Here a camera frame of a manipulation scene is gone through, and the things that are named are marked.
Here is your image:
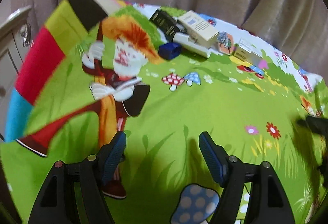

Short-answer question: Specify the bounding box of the green cartoon print tablecloth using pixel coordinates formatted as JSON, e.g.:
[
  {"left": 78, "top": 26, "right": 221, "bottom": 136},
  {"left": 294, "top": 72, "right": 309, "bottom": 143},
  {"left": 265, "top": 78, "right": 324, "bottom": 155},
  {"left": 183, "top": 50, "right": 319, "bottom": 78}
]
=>
[{"left": 1, "top": 0, "right": 327, "bottom": 223}]

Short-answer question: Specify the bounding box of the white tube box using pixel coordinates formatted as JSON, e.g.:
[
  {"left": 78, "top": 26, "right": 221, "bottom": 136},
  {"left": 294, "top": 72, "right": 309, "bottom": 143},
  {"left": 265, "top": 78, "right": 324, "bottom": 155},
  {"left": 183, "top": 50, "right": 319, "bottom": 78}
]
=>
[{"left": 173, "top": 33, "right": 211, "bottom": 59}]

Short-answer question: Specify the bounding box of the white cabinet with silver edge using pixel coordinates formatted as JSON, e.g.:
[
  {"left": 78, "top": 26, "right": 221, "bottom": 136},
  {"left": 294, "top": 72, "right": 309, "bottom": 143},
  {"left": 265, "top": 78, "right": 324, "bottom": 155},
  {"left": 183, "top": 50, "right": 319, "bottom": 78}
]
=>
[{"left": 1, "top": 6, "right": 32, "bottom": 141}]

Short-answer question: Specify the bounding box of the small beige labelled box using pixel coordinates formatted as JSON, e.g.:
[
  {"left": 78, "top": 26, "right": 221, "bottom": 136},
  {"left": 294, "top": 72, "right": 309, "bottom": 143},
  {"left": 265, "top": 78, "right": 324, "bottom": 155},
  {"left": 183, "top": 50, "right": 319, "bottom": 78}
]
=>
[{"left": 233, "top": 38, "right": 262, "bottom": 66}]

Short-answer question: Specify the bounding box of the blue pencil sharpener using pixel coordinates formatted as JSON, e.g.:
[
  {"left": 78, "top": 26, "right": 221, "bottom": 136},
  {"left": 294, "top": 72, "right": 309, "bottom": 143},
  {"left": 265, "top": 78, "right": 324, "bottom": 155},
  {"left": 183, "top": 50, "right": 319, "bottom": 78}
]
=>
[{"left": 158, "top": 42, "right": 182, "bottom": 60}]

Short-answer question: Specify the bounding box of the beige barcode carton box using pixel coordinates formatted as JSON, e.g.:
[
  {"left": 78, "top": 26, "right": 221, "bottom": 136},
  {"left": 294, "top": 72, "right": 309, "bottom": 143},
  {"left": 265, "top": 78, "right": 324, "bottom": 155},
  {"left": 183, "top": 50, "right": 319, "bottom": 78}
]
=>
[{"left": 177, "top": 10, "right": 219, "bottom": 48}]

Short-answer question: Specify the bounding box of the black rectangular box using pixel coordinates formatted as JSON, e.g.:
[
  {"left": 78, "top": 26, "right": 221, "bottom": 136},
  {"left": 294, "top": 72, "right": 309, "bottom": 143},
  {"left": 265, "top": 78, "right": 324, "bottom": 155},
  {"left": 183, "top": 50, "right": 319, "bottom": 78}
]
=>
[{"left": 150, "top": 9, "right": 186, "bottom": 42}]

